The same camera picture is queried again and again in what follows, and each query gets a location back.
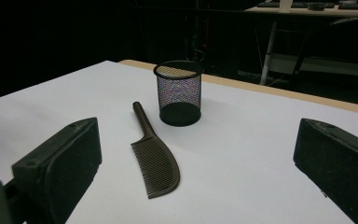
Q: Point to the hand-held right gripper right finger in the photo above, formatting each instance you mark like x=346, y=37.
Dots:
x=338, y=165

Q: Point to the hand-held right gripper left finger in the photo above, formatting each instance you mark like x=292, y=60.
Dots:
x=59, y=161

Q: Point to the dark brown comb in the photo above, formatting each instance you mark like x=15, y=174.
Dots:
x=158, y=165

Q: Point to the black mesh pen holder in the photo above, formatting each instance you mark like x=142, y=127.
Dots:
x=180, y=115

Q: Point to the white table sheet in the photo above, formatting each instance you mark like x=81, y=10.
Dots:
x=245, y=161

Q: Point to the wooden desk with white legs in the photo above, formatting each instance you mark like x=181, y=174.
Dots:
x=268, y=46

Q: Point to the black folding chair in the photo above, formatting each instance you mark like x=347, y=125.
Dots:
x=351, y=21

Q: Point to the black computer mouse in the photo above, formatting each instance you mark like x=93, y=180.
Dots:
x=316, y=6

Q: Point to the black keyboard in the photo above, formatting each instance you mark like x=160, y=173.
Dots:
x=357, y=5
x=295, y=4

